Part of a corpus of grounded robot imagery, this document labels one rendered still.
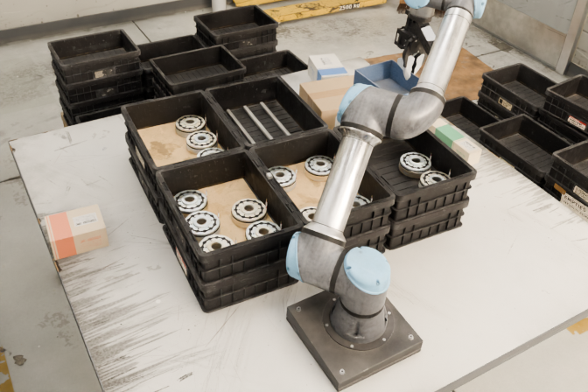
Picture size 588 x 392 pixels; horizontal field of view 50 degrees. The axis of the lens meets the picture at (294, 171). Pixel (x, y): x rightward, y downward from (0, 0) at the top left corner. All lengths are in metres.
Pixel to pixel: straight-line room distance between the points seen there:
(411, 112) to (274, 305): 0.66
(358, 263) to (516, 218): 0.84
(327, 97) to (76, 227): 1.03
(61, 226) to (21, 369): 0.83
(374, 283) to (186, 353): 0.53
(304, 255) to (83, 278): 0.69
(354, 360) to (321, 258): 0.28
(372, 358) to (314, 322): 0.18
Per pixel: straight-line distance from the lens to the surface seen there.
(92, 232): 1.99
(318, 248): 1.59
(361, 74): 2.02
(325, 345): 1.69
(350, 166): 1.62
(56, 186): 2.31
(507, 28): 5.20
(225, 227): 1.86
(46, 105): 4.19
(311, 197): 1.97
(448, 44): 1.74
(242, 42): 3.59
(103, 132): 2.55
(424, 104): 1.64
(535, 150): 3.25
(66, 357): 2.69
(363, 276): 1.55
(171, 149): 2.18
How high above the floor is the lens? 2.08
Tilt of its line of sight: 37 degrees down
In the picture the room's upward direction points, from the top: 3 degrees clockwise
